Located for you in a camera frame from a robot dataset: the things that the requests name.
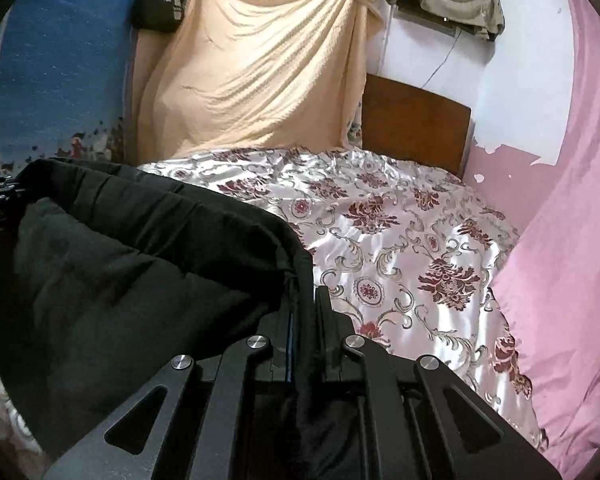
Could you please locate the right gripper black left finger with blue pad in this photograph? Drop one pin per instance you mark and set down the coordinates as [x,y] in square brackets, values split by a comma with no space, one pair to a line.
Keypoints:
[184,422]

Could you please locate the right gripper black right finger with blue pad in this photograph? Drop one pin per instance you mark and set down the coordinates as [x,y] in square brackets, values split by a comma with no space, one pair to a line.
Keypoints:
[416,418]

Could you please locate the black padded jacket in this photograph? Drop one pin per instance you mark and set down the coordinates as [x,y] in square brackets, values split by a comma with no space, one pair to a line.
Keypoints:
[105,278]

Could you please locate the blue starry patterned curtain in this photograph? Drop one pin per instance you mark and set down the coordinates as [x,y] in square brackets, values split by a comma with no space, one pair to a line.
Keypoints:
[63,71]

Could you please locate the floral satin bedspread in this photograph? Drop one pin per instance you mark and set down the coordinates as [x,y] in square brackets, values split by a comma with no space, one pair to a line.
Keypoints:
[408,252]

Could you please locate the pink curtain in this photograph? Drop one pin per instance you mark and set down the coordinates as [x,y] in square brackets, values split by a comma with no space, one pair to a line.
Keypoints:
[549,290]

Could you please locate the black tote bag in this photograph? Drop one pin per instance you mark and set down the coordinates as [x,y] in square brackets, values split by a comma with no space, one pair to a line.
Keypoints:
[157,15]

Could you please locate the brown wooden headboard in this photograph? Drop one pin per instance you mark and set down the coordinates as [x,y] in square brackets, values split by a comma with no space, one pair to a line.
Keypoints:
[407,123]

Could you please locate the beige hanging sheet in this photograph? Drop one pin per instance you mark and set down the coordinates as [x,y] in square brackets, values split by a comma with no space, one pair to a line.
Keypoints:
[258,74]

